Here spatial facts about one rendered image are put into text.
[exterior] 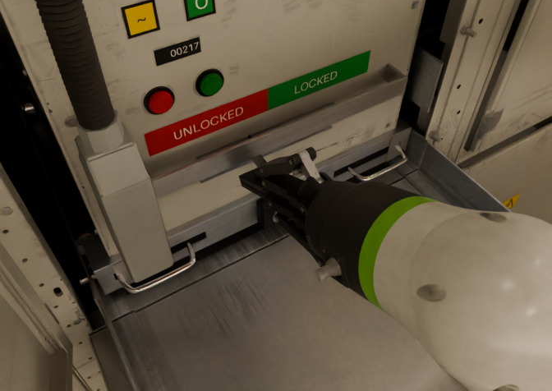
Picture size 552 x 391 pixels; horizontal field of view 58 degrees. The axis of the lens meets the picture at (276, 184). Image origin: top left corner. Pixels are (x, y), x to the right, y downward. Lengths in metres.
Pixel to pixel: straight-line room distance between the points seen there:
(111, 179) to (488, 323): 0.32
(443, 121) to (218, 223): 0.40
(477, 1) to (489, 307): 0.52
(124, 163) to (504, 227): 0.31
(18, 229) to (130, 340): 0.24
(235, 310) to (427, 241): 0.43
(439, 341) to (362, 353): 0.39
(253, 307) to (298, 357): 0.09
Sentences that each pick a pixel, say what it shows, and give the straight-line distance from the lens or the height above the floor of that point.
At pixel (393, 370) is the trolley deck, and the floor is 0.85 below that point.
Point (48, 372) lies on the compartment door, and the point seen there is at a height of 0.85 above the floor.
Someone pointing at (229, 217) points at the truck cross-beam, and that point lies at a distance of 0.73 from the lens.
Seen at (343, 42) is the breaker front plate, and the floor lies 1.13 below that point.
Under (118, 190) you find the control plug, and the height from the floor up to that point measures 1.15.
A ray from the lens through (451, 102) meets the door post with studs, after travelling 0.84.
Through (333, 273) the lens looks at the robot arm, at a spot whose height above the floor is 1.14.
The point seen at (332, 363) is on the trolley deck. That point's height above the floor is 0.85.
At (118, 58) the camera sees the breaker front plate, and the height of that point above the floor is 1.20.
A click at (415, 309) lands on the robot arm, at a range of 0.32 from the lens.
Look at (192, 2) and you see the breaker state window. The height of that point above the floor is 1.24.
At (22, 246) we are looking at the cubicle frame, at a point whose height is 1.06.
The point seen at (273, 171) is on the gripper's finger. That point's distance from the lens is 0.52.
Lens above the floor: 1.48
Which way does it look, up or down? 48 degrees down
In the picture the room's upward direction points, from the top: straight up
